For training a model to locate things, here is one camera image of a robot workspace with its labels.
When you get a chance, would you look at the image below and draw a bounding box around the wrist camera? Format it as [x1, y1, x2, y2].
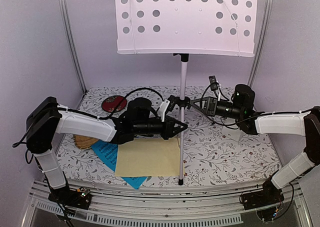
[208, 75, 222, 101]
[156, 95, 176, 122]

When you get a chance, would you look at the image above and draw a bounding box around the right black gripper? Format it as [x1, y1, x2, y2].
[190, 96, 244, 120]

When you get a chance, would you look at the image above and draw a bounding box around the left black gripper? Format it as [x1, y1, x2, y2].
[133, 115, 188, 140]

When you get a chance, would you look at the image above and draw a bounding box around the woven bamboo tray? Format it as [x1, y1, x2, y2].
[73, 135, 99, 150]

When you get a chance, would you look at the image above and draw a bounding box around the front aluminium rail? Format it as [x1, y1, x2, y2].
[21, 179, 313, 227]

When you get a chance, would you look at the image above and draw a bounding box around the yellow sheet music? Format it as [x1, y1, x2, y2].
[115, 137, 180, 177]

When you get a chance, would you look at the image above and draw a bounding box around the aluminium frame post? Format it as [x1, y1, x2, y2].
[247, 0, 273, 88]
[58, 0, 88, 94]

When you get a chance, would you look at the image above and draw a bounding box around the white metronome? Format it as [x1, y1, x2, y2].
[228, 130, 244, 142]

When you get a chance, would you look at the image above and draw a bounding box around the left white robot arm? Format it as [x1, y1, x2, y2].
[24, 97, 188, 204]

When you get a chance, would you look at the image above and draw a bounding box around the red floral plate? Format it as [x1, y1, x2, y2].
[101, 95, 127, 113]

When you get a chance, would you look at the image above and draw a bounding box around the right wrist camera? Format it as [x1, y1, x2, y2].
[208, 75, 222, 101]

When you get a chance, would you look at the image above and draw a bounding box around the silver tripod music stand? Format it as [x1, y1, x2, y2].
[113, 0, 258, 187]

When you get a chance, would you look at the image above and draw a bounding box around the blue paper sheet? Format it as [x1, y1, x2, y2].
[91, 140, 147, 190]

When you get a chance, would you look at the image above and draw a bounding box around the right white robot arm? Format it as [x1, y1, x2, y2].
[190, 84, 320, 205]

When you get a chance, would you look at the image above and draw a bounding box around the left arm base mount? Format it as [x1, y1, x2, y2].
[48, 183, 92, 210]

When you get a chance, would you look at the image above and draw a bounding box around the left aluminium frame post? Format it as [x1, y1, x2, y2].
[58, 0, 88, 94]

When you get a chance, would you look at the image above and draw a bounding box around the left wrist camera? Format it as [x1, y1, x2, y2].
[156, 95, 176, 122]

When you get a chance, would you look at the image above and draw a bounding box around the floral table mat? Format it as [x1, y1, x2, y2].
[57, 86, 281, 187]

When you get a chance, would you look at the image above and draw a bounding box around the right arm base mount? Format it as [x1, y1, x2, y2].
[239, 180, 295, 223]

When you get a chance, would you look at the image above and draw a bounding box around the right aluminium frame post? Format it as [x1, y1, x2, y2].
[247, 0, 273, 88]

